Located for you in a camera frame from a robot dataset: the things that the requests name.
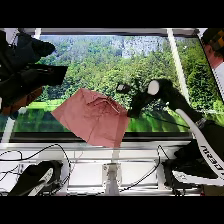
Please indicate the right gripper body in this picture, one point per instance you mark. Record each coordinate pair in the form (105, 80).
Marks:
(137, 105)

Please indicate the pink garment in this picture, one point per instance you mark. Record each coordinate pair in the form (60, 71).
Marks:
(95, 118)

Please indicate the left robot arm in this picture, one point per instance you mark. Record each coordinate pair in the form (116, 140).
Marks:
(31, 175)

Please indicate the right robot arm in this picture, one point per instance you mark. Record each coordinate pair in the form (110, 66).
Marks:
(196, 135)

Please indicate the brown garment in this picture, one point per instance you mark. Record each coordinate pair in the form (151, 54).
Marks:
(20, 101)

